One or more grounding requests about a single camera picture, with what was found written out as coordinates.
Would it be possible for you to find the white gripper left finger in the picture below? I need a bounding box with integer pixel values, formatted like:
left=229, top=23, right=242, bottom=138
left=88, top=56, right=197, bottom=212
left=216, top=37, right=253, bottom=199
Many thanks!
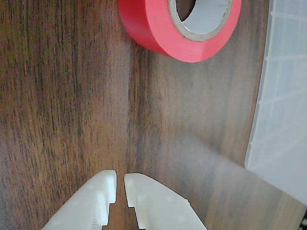
left=40, top=169, right=118, bottom=230

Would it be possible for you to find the red tape roll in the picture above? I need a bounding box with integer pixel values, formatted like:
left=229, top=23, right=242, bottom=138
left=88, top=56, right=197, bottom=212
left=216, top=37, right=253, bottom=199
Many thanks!
left=117, top=0, right=242, bottom=63

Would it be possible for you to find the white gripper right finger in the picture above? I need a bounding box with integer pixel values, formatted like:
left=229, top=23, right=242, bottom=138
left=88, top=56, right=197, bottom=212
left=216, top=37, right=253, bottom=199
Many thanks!
left=124, top=172, right=208, bottom=230

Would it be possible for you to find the clear plastic box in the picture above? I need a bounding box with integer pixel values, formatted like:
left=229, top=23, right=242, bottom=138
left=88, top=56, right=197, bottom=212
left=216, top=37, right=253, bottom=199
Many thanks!
left=244, top=0, right=307, bottom=207

